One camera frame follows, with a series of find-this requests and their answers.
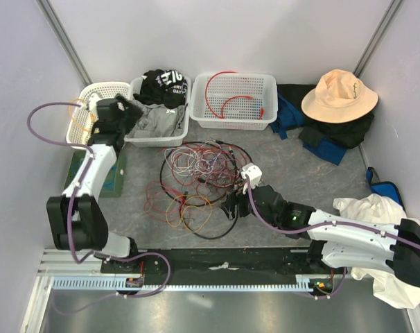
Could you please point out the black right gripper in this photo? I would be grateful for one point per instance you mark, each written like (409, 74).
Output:
(231, 200)

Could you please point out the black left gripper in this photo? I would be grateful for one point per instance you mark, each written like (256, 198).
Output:
(132, 114)

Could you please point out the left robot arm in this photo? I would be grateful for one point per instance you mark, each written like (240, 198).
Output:
(75, 218)

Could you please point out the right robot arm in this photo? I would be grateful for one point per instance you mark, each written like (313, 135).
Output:
(335, 241)

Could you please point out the middle white basket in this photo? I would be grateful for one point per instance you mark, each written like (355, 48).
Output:
(170, 141)

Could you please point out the left white oval basket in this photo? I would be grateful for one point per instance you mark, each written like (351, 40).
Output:
(82, 120)

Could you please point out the grey garment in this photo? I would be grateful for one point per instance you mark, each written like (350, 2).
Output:
(158, 121)

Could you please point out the black printed shirt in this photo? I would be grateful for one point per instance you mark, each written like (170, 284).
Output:
(162, 87)

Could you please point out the green tray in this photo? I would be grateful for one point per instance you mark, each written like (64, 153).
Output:
(113, 185)

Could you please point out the blue garment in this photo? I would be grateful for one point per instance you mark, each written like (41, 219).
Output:
(326, 149)

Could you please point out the right white basket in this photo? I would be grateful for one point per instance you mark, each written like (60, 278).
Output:
(231, 100)

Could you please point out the black garment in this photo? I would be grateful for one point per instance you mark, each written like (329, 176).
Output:
(348, 135)

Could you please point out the beige bucket hat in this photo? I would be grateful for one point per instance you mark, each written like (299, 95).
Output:
(339, 97)

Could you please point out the blue bag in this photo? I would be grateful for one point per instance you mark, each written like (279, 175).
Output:
(383, 188)

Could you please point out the white cloth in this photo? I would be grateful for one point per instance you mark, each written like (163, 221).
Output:
(383, 210)

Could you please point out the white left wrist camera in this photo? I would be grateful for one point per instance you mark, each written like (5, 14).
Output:
(92, 102)

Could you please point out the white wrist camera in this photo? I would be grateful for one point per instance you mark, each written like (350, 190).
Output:
(92, 102)
(253, 173)

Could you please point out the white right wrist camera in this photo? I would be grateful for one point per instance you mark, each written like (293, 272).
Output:
(253, 173)

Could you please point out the blue-white cable duct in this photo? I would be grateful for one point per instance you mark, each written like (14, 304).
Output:
(125, 284)

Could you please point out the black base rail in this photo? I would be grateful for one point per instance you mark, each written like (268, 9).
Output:
(223, 265)

